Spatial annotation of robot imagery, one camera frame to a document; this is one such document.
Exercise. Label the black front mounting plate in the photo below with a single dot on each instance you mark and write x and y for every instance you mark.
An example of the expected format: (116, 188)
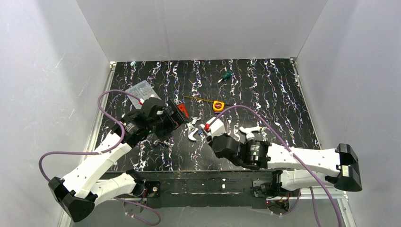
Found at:
(235, 188)

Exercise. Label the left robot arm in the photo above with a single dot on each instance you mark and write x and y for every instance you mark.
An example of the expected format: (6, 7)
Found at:
(80, 191)

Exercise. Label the red adjustable wrench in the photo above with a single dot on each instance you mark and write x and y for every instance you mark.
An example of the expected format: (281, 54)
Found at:
(191, 128)

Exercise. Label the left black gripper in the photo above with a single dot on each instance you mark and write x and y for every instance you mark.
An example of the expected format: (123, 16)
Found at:
(177, 115)

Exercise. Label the white plastic faucet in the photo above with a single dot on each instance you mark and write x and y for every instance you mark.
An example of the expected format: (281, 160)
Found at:
(249, 132)

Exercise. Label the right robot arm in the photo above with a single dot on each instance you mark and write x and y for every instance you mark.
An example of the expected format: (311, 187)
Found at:
(299, 167)

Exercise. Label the green handled screwdriver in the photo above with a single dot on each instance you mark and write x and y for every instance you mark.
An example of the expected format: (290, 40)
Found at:
(225, 76)

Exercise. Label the clear plastic screw box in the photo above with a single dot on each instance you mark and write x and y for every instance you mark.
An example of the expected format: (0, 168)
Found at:
(142, 90)

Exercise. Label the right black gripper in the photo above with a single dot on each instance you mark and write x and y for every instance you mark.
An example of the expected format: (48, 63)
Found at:
(210, 140)

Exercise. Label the yellow tape measure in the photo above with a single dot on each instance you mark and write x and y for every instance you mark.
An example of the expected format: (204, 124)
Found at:
(217, 106)

